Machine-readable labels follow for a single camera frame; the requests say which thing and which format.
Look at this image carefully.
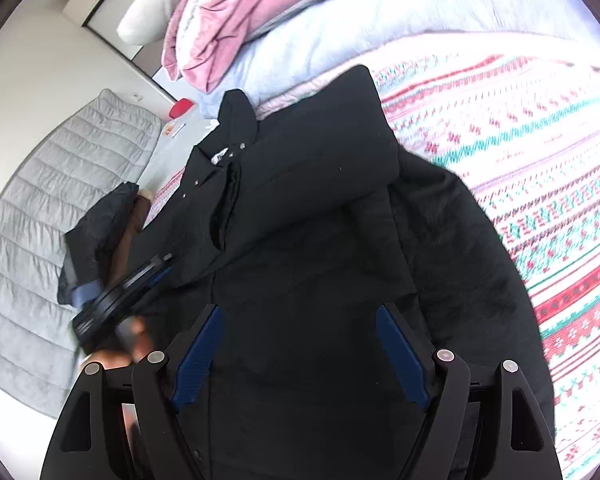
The white pillow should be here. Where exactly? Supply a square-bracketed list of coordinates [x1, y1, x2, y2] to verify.
[116, 0, 202, 46]

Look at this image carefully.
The grey quilted blanket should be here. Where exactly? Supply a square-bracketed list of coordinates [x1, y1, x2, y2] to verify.
[0, 88, 161, 418]

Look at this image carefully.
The person's left hand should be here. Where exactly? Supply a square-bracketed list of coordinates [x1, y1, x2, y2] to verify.
[87, 316, 154, 367]

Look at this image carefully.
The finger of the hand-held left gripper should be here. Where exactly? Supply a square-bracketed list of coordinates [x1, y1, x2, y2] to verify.
[130, 266, 175, 297]
[125, 253, 175, 283]

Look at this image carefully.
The light blue blanket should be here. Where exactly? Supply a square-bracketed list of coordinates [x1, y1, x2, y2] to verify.
[195, 0, 600, 117]

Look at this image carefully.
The patterned bed sheet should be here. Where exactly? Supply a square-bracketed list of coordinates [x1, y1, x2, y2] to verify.
[142, 35, 600, 480]

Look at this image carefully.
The dark cloth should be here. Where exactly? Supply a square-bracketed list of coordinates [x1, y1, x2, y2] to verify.
[57, 182, 141, 307]

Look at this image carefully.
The pale pink blanket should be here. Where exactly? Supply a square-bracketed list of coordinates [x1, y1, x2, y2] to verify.
[255, 77, 342, 121]

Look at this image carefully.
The person's left forearm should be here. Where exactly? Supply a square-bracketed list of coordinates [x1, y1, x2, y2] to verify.
[121, 402, 143, 466]

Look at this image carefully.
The black jacket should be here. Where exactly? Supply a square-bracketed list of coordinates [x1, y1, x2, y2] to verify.
[140, 65, 556, 480]

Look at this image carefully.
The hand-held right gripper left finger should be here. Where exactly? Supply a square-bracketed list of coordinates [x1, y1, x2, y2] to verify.
[40, 304, 226, 480]

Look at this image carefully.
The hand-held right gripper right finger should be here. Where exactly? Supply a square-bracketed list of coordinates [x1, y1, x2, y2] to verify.
[375, 303, 564, 480]

